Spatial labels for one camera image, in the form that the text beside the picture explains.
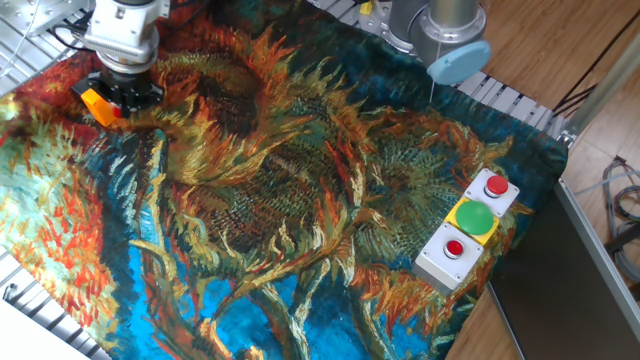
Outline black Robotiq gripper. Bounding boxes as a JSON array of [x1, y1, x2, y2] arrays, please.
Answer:
[[98, 67, 167, 120]]

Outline orange box red button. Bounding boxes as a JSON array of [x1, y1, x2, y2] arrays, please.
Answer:
[[71, 73, 125, 128]]

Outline grey box small red button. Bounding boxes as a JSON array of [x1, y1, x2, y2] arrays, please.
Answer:
[[411, 221, 485, 296]]

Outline yellow box green button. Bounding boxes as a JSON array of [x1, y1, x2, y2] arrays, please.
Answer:
[[443, 197, 501, 247]]

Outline white box red mushroom button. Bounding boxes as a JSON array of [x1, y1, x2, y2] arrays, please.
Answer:
[[463, 168, 521, 219]]

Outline perforated aluminium plate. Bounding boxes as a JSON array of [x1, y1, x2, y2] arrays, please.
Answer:
[[0, 0, 97, 40]]

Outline sunflower painting tablecloth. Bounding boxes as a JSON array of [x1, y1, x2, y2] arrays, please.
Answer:
[[0, 0, 570, 360]]

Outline dark grey panel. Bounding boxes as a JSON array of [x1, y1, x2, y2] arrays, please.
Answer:
[[486, 178, 640, 360]]

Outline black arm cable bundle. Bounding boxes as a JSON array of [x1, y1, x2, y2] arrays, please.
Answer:
[[49, 12, 97, 54]]

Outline black floor cables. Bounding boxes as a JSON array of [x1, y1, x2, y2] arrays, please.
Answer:
[[551, 9, 640, 117]]

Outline aluminium frame post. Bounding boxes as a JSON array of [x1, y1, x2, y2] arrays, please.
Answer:
[[558, 29, 640, 147]]

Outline grey cable coil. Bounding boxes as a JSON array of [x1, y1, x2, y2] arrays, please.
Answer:
[[601, 156, 640, 284]]

